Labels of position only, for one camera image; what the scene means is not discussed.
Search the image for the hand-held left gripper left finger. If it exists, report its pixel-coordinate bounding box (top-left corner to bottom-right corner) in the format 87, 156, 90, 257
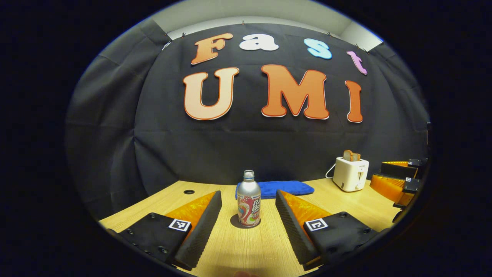
106, 190, 223, 271

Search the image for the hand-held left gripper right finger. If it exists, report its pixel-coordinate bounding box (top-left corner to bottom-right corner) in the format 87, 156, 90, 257
275, 189, 385, 272

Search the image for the dark round coaster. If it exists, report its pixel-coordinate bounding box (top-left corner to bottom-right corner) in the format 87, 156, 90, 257
230, 214, 262, 229

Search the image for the silver water bottle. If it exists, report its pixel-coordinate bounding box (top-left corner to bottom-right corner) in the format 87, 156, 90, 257
236, 170, 262, 227

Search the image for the blue towel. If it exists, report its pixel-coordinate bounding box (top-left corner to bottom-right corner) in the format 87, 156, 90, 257
235, 180, 315, 200

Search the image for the white toaster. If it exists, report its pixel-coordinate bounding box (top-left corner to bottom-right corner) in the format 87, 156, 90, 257
332, 157, 369, 192

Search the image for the black backdrop cloth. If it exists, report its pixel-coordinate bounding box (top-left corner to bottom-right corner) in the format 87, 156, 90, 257
65, 19, 430, 222

